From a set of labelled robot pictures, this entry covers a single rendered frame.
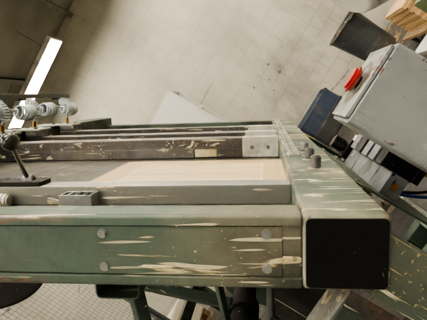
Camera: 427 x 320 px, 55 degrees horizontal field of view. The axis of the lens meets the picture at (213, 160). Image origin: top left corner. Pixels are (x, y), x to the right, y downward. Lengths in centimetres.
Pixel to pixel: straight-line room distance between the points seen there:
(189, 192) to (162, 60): 574
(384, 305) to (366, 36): 487
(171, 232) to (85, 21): 647
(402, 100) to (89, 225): 47
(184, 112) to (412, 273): 451
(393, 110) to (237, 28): 589
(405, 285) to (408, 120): 23
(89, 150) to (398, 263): 120
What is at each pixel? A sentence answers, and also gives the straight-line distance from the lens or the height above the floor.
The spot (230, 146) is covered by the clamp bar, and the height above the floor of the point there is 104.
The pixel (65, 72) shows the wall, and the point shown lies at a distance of 706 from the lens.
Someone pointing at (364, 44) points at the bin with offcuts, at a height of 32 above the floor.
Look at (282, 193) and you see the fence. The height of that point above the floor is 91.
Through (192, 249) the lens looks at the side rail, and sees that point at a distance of 62.
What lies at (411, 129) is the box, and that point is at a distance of 60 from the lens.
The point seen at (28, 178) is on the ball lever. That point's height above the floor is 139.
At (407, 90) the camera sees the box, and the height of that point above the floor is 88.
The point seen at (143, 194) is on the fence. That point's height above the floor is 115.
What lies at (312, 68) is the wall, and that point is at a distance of 640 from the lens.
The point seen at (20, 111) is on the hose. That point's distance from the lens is 192.
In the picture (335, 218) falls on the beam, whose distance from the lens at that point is 60.
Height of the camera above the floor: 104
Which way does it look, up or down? 1 degrees up
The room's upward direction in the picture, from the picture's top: 59 degrees counter-clockwise
